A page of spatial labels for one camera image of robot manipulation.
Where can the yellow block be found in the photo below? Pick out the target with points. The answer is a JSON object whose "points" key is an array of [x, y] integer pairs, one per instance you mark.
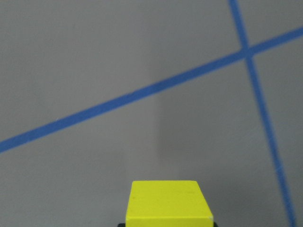
{"points": [[161, 203]]}

